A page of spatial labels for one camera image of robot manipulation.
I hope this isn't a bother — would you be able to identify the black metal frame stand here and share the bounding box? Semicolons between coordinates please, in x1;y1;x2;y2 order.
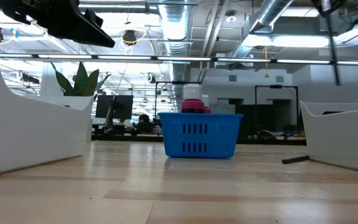
254;84;300;125

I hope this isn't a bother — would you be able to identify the person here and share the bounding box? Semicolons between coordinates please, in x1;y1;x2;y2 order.
134;114;154;134

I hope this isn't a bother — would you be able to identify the silver ventilation duct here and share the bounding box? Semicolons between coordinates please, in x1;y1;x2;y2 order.
157;0;193;113
228;0;295;60

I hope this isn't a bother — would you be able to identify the blue plastic slotted basket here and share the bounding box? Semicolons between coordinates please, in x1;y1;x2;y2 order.
158;112;244;159

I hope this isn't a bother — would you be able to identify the black computer monitor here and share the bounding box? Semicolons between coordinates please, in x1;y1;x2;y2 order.
95;94;134;121

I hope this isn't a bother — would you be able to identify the white plastic tray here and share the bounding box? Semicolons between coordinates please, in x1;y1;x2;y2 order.
0;45;94;179

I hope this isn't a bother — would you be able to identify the round white ceiling fixture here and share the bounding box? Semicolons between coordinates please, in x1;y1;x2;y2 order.
224;10;237;24

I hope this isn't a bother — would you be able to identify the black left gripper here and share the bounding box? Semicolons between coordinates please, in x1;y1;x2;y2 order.
0;0;116;49

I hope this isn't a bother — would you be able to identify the yellow hanging cord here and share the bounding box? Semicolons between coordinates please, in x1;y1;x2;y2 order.
264;45;269;78

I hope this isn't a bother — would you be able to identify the pale grey plastic tray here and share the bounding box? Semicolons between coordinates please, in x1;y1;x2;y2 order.
299;99;358;175

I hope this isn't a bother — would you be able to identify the long ceiling light strip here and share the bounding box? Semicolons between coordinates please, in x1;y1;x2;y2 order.
0;52;358;66

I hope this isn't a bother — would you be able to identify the green potted plant white pot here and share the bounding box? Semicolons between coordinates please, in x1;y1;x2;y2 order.
50;61;112;142

